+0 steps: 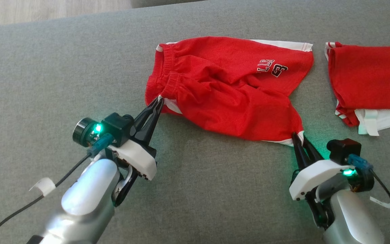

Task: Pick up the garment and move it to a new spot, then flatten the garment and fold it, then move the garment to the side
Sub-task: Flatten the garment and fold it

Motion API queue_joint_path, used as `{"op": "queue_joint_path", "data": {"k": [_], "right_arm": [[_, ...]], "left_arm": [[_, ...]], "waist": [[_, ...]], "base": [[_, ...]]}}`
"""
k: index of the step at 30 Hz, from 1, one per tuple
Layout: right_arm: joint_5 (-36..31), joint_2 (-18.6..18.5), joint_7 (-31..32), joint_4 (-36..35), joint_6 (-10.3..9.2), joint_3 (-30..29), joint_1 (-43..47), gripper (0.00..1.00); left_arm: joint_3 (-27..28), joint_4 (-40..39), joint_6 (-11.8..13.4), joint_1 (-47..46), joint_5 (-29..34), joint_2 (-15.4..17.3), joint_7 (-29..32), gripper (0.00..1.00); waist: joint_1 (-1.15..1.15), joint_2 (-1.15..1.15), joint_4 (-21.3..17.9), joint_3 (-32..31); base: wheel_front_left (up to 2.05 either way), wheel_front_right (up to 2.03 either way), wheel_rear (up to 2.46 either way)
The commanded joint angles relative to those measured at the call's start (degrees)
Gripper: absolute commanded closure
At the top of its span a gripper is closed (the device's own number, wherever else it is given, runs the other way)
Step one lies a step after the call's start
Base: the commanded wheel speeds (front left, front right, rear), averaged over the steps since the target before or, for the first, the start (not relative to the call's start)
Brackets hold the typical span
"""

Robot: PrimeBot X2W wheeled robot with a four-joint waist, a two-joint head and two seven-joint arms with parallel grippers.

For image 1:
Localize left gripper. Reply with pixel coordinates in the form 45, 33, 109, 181
112, 97, 165, 208

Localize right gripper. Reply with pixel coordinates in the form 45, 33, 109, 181
289, 132, 354, 229

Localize red white-striped shorts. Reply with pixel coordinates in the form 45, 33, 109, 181
145, 36, 314, 147

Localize red basketball jersey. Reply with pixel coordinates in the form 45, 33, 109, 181
325, 41, 390, 137

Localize white tape tag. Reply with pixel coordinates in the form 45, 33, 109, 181
29, 177, 57, 197
369, 196, 390, 209

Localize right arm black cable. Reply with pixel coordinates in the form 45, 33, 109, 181
347, 154, 390, 244

